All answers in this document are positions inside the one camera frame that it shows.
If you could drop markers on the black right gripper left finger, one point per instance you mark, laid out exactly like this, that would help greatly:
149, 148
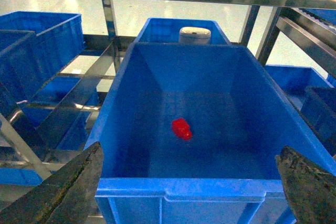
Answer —
64, 197

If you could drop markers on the red toy building block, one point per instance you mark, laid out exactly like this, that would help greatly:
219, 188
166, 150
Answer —
181, 129

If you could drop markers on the blue crate far right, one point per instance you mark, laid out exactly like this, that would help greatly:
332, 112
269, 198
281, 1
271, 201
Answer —
310, 93

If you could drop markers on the large blue plastic crate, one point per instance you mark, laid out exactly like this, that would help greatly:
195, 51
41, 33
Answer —
226, 173

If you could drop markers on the blue crate far left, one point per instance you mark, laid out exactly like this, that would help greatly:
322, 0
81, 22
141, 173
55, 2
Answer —
35, 46

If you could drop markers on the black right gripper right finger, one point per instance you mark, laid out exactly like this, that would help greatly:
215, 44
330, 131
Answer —
309, 189

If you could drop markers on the white cylindrical container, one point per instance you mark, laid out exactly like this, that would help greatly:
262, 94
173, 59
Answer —
194, 35

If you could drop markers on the blue crate behind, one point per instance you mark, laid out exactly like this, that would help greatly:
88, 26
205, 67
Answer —
170, 30

